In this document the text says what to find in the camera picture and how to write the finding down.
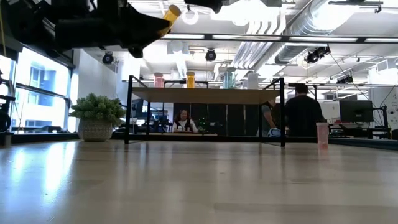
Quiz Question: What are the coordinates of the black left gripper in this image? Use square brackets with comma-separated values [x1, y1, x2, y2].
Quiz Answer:
[54, 0, 171, 59]

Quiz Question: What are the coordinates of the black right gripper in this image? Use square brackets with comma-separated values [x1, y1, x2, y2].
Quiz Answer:
[184, 0, 223, 14]

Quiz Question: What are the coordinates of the pink medicine bottle white cap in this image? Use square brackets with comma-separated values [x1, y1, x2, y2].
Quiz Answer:
[316, 121, 330, 151]
[154, 72, 165, 89]

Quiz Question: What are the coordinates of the teal medicine bottle white cap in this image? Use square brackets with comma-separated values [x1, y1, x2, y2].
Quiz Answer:
[223, 67, 236, 90]

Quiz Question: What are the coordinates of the wooden shelf with black legs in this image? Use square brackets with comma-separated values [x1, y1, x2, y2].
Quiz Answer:
[124, 74, 287, 147]

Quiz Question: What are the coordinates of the green plant in white pot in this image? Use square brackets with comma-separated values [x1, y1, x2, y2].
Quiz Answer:
[68, 92, 127, 142]

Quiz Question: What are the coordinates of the seated person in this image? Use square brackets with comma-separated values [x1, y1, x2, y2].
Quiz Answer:
[171, 108, 199, 134]

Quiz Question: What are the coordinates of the black ceiling spot lamp cluster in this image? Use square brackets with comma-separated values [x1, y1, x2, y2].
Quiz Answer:
[337, 74, 355, 85]
[303, 45, 331, 65]

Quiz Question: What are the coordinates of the long LED light bar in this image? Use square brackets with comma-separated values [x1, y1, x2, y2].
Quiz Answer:
[160, 32, 398, 45]

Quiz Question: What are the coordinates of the black computer monitor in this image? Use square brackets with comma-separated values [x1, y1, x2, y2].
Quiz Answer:
[338, 99, 375, 124]

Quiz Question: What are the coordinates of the white ring lamp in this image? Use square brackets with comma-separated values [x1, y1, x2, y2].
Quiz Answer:
[182, 7, 200, 26]

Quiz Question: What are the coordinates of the silver ventilation duct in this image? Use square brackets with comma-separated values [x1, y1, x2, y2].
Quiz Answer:
[273, 0, 358, 65]

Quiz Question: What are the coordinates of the large window with black frame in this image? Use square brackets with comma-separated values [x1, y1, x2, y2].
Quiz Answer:
[0, 46, 74, 133]

